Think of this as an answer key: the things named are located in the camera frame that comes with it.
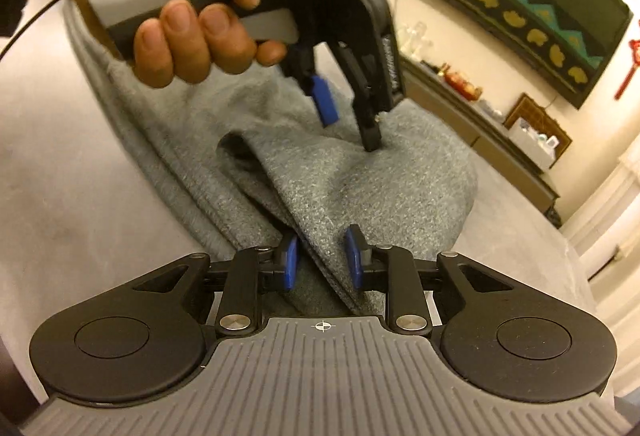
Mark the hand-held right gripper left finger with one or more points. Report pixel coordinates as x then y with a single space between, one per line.
289 266

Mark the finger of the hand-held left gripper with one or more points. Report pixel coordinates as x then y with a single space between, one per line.
325 103
370 135

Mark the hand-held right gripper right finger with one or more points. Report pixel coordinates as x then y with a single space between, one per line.
354 261

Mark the grey sweat pants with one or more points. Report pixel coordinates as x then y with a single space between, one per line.
400 181

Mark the red fruit plate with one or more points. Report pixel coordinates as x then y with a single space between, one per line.
460 83

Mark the long grey wooden sideboard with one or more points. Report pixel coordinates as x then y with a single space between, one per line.
500 150

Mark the white storage box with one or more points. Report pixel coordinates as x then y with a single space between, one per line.
532 140

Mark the wooden framed board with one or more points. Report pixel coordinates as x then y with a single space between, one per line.
532 108

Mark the grey bed cover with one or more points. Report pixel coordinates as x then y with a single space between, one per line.
100 196

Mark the red knot ornament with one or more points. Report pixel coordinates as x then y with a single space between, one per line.
632 63

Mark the dark wall hanging gold pattern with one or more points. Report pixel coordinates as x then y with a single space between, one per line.
520 5

